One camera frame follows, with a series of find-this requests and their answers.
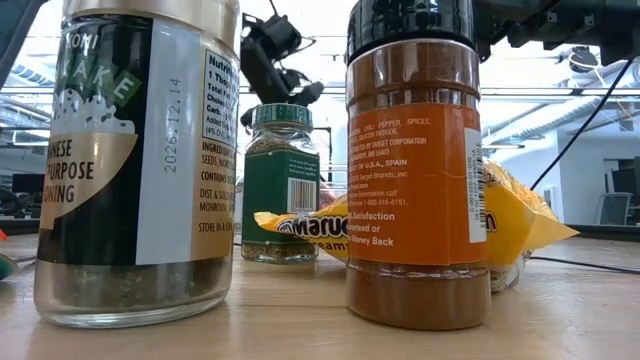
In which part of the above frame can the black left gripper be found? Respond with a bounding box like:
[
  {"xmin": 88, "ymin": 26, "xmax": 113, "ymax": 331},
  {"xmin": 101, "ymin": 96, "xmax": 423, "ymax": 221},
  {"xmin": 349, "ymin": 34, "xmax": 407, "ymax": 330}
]
[{"xmin": 239, "ymin": 35, "xmax": 326, "ymax": 108}]

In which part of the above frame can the green lid herb jar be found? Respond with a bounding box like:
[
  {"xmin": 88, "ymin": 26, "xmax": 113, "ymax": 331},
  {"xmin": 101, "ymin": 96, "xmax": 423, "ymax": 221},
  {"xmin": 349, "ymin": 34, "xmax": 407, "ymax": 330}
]
[{"xmin": 240, "ymin": 102, "xmax": 322, "ymax": 266}]

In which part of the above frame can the black lid chili powder jar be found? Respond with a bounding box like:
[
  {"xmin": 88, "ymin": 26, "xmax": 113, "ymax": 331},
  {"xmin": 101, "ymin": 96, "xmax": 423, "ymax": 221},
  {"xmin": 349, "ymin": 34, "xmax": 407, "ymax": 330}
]
[{"xmin": 344, "ymin": 0, "xmax": 493, "ymax": 332}]

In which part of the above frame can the tan lid furikake jar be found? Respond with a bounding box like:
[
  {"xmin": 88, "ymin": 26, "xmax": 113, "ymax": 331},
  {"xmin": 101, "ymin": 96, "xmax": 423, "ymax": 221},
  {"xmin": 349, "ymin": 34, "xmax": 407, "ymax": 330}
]
[{"xmin": 32, "ymin": 0, "xmax": 241, "ymax": 330}]

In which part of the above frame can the yellow Maruchan ramen pack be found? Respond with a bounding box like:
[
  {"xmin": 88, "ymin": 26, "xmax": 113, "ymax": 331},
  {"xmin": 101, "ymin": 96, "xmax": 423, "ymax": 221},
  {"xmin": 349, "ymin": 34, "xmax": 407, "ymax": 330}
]
[{"xmin": 253, "ymin": 157, "xmax": 581, "ymax": 294}]

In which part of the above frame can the dark round ceiling fixture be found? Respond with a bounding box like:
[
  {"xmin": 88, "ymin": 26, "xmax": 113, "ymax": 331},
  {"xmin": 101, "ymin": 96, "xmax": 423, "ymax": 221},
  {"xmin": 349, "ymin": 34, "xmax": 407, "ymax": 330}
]
[{"xmin": 568, "ymin": 46, "xmax": 600, "ymax": 75}]

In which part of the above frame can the grey office chair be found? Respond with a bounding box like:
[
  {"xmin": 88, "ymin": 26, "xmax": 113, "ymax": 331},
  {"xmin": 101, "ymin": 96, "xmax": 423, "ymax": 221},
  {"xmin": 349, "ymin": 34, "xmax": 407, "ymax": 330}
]
[{"xmin": 593, "ymin": 191, "xmax": 634, "ymax": 226}]

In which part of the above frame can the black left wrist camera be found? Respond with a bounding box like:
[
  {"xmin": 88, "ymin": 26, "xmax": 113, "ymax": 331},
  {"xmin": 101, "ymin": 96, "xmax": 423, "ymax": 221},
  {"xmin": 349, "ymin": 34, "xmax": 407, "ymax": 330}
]
[{"xmin": 260, "ymin": 13, "xmax": 303, "ymax": 50}]

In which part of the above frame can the black hanging cable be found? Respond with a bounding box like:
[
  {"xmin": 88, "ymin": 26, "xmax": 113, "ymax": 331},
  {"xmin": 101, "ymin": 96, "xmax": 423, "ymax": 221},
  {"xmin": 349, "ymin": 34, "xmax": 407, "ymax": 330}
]
[{"xmin": 529, "ymin": 56, "xmax": 635, "ymax": 191}]

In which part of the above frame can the black table frame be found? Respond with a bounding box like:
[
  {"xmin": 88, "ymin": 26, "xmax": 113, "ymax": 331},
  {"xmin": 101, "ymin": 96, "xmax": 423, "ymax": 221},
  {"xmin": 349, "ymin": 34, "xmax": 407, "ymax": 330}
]
[{"xmin": 569, "ymin": 222, "xmax": 640, "ymax": 243}]

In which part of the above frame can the teal handled bronze spoon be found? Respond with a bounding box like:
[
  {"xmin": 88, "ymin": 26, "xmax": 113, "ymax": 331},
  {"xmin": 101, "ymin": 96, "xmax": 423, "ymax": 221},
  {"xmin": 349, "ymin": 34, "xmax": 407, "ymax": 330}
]
[{"xmin": 0, "ymin": 252, "xmax": 37, "ymax": 283}]

